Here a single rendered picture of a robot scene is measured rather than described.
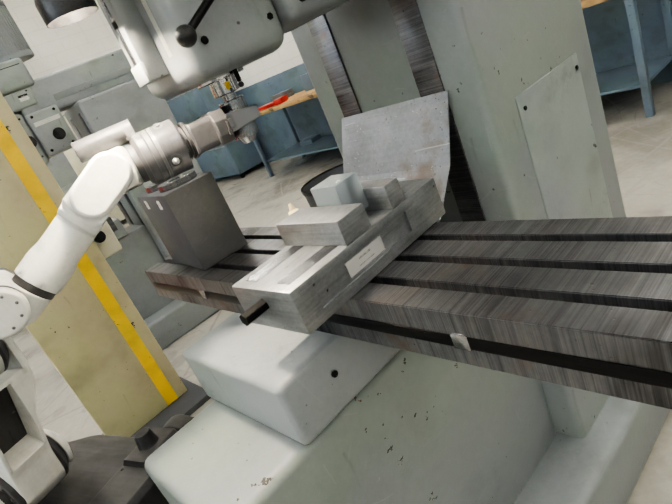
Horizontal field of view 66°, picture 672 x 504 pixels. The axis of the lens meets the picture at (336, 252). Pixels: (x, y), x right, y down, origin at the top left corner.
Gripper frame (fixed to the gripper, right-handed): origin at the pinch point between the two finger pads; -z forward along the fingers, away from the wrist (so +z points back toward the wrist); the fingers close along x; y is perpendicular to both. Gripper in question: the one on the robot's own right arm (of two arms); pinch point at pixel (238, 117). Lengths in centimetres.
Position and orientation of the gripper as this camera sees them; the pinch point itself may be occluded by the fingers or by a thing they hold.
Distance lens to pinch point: 95.1
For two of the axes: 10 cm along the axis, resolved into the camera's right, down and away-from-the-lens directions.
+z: -8.4, 4.7, -2.7
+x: -4.0, -1.9, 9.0
